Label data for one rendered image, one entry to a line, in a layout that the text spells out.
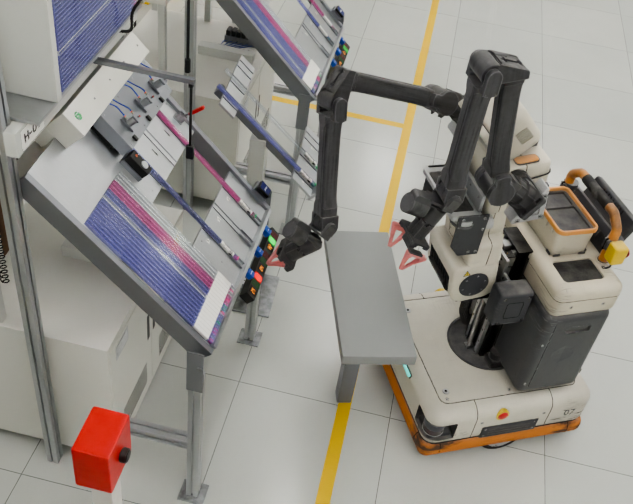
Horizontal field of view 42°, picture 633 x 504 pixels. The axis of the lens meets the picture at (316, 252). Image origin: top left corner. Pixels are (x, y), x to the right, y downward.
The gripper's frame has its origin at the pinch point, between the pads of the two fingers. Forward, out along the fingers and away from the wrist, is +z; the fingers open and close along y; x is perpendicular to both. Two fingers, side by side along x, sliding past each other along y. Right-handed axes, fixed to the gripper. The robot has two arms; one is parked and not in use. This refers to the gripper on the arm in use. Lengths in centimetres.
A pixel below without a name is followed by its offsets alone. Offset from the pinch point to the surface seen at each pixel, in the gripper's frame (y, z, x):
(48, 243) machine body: 1, 63, -44
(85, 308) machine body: 25, 46, -27
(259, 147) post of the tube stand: -55, 11, -15
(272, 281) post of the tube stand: -67, 61, 46
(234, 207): -17.6, 9.0, -15.0
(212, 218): -5.3, 8.8, -20.5
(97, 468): 83, 17, -14
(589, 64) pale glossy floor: -341, -42, 154
